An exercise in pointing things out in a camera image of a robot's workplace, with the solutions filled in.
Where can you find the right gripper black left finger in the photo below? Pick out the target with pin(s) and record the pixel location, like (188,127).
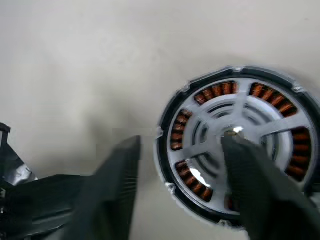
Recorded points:
(110,190)

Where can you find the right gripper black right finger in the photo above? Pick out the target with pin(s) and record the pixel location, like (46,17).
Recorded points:
(265,195)

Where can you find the black-rimmed silver spoked rotor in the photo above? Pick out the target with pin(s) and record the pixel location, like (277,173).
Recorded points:
(200,150)

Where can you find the motor stator with copper windings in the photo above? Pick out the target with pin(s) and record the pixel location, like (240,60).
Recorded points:
(275,98)

